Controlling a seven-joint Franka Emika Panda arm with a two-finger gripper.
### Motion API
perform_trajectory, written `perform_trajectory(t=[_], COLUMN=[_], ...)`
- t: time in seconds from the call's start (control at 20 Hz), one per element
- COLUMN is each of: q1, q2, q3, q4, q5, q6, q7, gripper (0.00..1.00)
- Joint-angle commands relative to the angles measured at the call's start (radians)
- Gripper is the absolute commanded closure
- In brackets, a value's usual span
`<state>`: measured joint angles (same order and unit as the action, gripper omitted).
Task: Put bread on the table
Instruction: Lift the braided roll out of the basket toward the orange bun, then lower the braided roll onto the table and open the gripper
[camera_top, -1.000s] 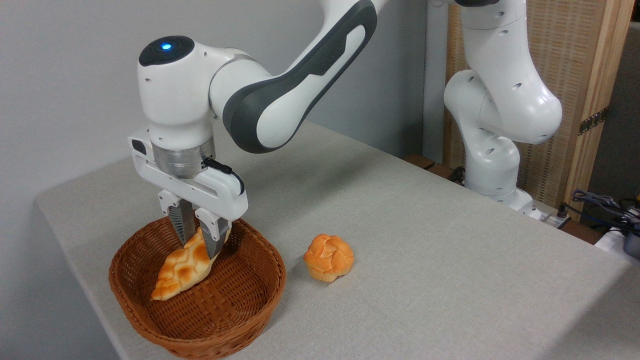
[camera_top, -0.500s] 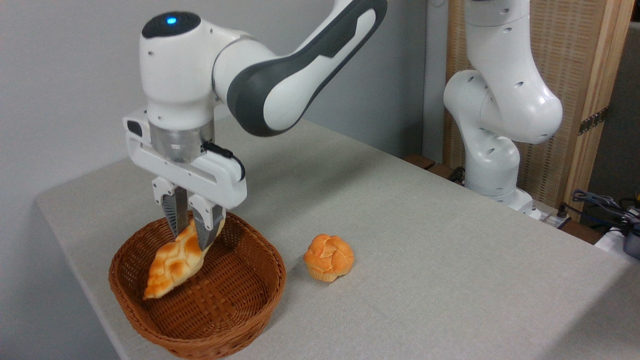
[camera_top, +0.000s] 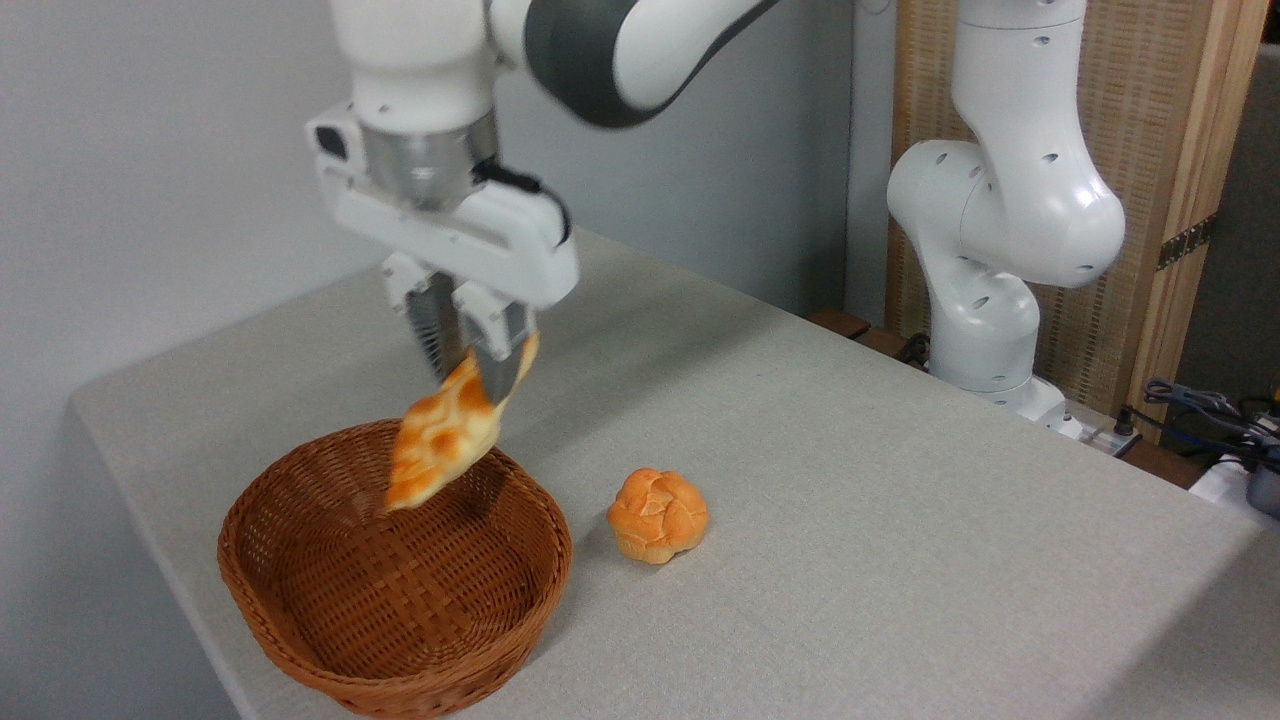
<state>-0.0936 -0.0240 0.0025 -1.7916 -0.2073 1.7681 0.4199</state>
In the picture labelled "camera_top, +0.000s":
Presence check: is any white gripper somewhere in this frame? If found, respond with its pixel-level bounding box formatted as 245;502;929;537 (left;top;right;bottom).
305;100;582;407

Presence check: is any long braided bread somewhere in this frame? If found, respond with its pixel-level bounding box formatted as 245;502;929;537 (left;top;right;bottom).
385;331;542;514

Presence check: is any round bread roll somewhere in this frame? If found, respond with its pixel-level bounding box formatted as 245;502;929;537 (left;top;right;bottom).
606;467;710;566

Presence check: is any brown wicker basket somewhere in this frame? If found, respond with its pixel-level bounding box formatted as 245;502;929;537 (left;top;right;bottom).
217;418;574;720

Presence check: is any brown wooden platform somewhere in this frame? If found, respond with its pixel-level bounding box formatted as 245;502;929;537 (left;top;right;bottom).
806;307;933;373

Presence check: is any wooden woven folding screen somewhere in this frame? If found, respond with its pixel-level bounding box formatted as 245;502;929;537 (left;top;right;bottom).
885;0;1272;447

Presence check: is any black screen hinge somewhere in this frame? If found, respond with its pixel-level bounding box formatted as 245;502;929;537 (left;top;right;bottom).
1156;212;1219;272

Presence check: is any grey blue container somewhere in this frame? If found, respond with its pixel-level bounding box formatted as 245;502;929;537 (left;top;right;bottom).
1245;448;1280;520

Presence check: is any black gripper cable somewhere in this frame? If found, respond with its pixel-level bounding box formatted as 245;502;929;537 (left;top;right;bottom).
474;159;574;247

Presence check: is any black cable bundle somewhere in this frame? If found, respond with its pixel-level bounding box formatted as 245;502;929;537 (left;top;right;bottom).
1143;377;1280;463

